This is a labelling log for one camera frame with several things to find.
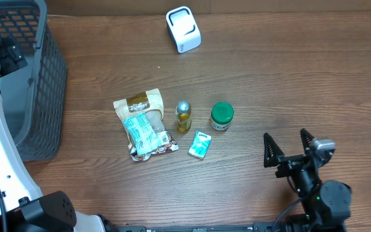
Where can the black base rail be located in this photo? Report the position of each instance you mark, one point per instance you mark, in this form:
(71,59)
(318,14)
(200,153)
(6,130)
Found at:
(256,227)

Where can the small Kleenex tissue pack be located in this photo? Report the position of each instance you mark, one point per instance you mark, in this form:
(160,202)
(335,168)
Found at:
(200,145)

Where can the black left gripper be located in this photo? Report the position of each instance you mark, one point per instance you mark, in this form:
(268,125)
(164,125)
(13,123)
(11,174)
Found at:
(9,55)

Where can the white barcode scanner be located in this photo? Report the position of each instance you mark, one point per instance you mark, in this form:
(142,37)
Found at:
(183,29)

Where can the white red snack packet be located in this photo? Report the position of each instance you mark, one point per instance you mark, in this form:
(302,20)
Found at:
(169,145)

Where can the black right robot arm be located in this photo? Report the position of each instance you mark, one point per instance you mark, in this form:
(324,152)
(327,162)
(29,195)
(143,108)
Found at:
(321,206)

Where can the clear brown snack bag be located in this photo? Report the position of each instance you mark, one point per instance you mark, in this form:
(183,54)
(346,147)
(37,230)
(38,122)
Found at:
(149,102)

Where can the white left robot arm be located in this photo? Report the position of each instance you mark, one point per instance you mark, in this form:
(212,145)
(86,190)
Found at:
(23,206)

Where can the green lid white jar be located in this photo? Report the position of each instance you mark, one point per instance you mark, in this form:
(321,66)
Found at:
(222,114)

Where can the teal large tissue pack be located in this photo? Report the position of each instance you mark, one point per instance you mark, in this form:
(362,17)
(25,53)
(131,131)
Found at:
(142,134)

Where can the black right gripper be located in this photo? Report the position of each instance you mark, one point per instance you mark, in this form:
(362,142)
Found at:
(274,157)

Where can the yellow oil bottle silver cap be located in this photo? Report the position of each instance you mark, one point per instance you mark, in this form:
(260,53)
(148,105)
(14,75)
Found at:
(183,116)

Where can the grey plastic mesh basket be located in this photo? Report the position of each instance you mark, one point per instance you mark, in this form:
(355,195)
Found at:
(33,97)

